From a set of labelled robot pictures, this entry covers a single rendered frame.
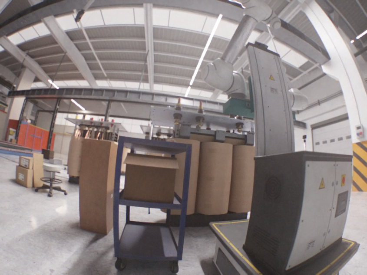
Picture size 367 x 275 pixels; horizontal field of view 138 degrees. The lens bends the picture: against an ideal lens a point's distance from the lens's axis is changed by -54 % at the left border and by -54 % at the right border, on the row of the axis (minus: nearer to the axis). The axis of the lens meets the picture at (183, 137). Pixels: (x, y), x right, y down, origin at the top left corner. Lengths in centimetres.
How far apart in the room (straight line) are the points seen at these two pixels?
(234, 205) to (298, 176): 152
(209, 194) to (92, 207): 127
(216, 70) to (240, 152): 122
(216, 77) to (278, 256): 104
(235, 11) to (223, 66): 374
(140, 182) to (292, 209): 77
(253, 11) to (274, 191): 102
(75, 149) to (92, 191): 244
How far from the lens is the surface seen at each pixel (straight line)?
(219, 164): 181
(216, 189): 182
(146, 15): 1040
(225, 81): 108
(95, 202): 155
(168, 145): 89
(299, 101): 152
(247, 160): 199
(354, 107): 603
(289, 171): 63
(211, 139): 194
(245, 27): 110
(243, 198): 202
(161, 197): 93
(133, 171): 91
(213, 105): 1098
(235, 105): 107
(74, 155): 390
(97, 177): 150
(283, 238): 67
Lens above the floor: 78
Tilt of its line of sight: 10 degrees up
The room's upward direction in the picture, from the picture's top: 5 degrees clockwise
